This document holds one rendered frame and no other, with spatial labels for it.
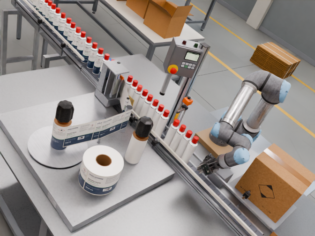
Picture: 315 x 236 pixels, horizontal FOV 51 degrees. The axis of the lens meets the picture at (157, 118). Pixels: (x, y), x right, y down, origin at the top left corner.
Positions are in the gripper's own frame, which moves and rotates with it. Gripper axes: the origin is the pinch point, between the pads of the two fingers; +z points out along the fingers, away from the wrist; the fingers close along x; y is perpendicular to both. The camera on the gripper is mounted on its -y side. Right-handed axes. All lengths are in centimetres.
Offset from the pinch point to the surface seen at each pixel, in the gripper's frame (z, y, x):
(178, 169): 11.1, 5.1, -4.2
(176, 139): 5.6, 2.5, -21.1
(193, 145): -4.7, 1.4, -13.8
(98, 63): 48, 2, -93
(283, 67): 117, -389, -63
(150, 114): 18.0, 2.2, -41.4
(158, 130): 16.7, 2.8, -30.6
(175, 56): -18, 0, -63
